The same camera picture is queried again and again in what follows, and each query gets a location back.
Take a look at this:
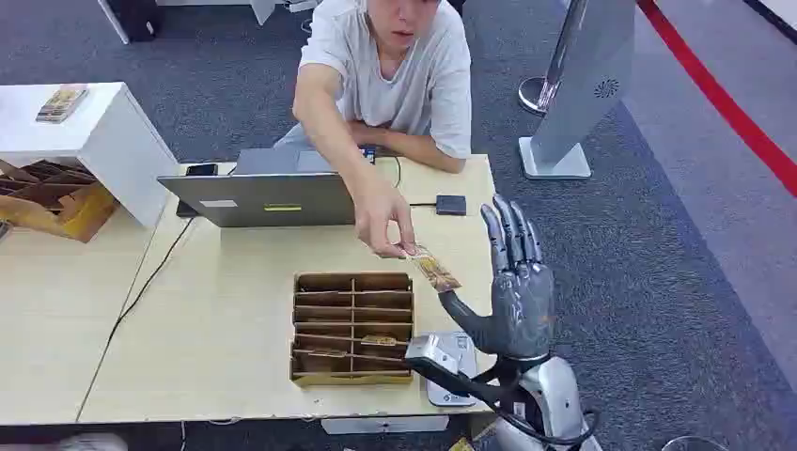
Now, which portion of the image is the person's right hand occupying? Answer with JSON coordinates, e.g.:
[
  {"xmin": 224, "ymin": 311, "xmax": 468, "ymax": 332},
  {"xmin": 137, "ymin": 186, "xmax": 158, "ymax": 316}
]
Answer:
[{"xmin": 353, "ymin": 183, "xmax": 417, "ymax": 260}]

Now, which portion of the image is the clear glass rim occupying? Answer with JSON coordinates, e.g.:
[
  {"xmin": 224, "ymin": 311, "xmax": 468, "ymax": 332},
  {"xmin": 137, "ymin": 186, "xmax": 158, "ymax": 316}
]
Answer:
[{"xmin": 660, "ymin": 435, "xmax": 731, "ymax": 451}]

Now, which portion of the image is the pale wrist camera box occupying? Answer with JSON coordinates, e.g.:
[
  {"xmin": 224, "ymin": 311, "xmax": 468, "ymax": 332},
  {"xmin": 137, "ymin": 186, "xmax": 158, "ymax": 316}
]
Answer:
[{"xmin": 404, "ymin": 334, "xmax": 463, "ymax": 379}]

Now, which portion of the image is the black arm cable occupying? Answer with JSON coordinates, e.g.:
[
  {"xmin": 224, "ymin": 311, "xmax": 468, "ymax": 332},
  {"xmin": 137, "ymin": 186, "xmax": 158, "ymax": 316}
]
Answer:
[{"xmin": 479, "ymin": 366, "xmax": 601, "ymax": 447}]

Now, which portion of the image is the person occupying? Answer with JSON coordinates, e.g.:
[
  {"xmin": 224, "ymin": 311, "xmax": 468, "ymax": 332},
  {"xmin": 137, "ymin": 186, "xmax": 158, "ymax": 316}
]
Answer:
[{"xmin": 273, "ymin": 0, "xmax": 473, "ymax": 259}]

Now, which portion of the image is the stack of cards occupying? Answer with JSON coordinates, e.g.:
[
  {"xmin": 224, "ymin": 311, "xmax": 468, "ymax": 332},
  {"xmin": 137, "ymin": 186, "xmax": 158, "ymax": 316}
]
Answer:
[{"xmin": 35, "ymin": 84, "xmax": 91, "ymax": 125}]

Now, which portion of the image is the patterned yellow card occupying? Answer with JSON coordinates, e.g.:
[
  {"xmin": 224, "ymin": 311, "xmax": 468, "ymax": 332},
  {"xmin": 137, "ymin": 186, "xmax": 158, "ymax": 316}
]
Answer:
[{"xmin": 407, "ymin": 244, "xmax": 463, "ymax": 294}]

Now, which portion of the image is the black case with white leg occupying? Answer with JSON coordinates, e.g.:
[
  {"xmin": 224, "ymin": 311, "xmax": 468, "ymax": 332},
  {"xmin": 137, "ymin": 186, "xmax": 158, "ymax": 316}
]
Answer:
[{"xmin": 96, "ymin": 0, "xmax": 164, "ymax": 46}]

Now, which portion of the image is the grey laptop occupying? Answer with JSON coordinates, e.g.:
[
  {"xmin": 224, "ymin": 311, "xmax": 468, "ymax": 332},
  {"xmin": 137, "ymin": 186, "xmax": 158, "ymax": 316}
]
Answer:
[{"xmin": 157, "ymin": 146, "xmax": 379, "ymax": 229}]

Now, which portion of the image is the grey kiosk stand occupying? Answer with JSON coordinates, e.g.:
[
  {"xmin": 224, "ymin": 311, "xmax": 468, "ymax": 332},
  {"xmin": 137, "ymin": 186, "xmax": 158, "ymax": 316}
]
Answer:
[{"xmin": 518, "ymin": 0, "xmax": 637, "ymax": 181}]

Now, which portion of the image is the white cabinet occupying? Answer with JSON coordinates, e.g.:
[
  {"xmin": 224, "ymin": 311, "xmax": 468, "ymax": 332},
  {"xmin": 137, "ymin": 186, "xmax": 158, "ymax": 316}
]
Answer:
[{"xmin": 0, "ymin": 82, "xmax": 181, "ymax": 230}]

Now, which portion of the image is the small black hub box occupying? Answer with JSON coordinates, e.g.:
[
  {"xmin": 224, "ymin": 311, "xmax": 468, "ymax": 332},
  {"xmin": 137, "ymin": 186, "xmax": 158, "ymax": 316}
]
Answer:
[{"xmin": 435, "ymin": 194, "xmax": 468, "ymax": 217}]

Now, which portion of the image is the long black power cable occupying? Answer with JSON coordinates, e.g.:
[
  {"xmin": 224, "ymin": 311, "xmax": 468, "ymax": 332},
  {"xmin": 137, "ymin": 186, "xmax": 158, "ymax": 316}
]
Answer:
[{"xmin": 104, "ymin": 217, "xmax": 196, "ymax": 350}]

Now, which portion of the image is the white bar under desk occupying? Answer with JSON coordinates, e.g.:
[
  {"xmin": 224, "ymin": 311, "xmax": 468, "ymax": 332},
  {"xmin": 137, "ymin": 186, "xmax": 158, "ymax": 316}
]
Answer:
[{"xmin": 320, "ymin": 415, "xmax": 450, "ymax": 436}]

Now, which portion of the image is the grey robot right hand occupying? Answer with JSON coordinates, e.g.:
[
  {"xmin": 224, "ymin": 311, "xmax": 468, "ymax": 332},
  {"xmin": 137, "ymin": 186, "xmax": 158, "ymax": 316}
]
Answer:
[{"xmin": 438, "ymin": 194, "xmax": 556, "ymax": 363}]

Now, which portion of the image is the wooden divided card box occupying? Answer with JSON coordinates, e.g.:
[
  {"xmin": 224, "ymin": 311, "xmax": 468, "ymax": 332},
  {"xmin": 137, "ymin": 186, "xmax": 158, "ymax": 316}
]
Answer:
[{"xmin": 289, "ymin": 271, "xmax": 416, "ymax": 388}]

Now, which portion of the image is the white flat device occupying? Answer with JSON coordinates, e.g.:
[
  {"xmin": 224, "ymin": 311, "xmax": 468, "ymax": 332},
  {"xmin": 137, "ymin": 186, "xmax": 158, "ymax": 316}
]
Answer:
[{"xmin": 426, "ymin": 331, "xmax": 480, "ymax": 409}]

